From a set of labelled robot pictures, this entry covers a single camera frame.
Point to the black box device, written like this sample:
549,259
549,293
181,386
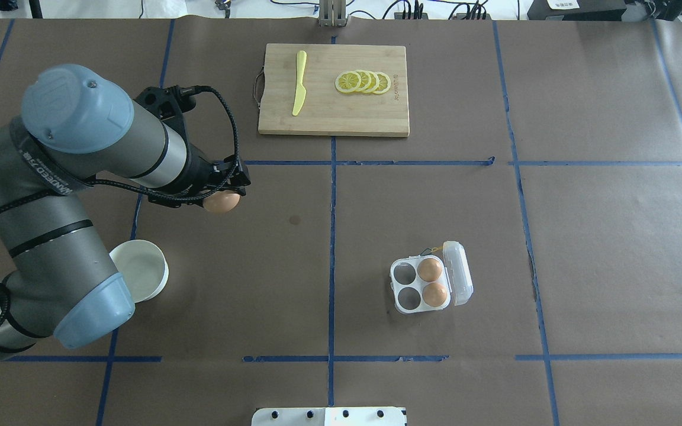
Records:
576,10

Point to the aluminium frame post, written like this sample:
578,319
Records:
333,13

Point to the orange black usb hub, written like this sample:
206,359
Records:
461,10

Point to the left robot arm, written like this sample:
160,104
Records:
73,125

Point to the white bowl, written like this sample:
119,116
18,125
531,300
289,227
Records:
144,268

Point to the brown egg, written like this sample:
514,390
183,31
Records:
430,269
221,202
435,294

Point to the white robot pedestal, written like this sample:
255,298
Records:
355,415

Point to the clear plastic egg box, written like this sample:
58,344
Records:
407,287

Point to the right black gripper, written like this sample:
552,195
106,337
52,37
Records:
199,172

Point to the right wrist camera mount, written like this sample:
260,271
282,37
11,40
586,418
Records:
169,104

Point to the wooden cutting board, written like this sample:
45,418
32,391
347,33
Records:
327,112

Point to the yellow plastic knife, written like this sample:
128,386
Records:
300,90

